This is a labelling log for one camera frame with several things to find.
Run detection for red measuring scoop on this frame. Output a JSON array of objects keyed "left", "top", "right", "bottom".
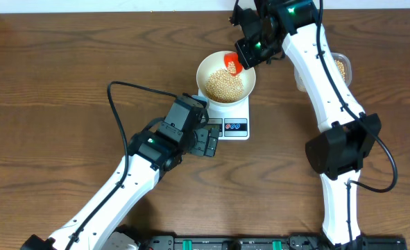
[{"left": 223, "top": 52, "right": 244, "bottom": 76}]

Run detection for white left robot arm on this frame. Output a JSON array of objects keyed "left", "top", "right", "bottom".
[{"left": 22, "top": 94, "right": 219, "bottom": 249}]

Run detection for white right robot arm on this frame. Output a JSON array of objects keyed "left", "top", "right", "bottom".
[{"left": 230, "top": 1, "right": 382, "bottom": 249}]

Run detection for white digital kitchen scale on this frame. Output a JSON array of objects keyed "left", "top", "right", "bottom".
[{"left": 207, "top": 97, "right": 250, "bottom": 140}]

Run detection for cream bowl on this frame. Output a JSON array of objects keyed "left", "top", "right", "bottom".
[{"left": 196, "top": 51, "right": 257, "bottom": 106}]

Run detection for soybeans in bowl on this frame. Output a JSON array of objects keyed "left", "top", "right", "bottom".
[{"left": 205, "top": 69, "right": 244, "bottom": 103}]

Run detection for clear plastic bean container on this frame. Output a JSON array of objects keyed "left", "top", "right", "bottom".
[{"left": 294, "top": 52, "right": 352, "bottom": 92}]

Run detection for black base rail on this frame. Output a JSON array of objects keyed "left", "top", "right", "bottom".
[{"left": 139, "top": 234, "right": 407, "bottom": 250}]

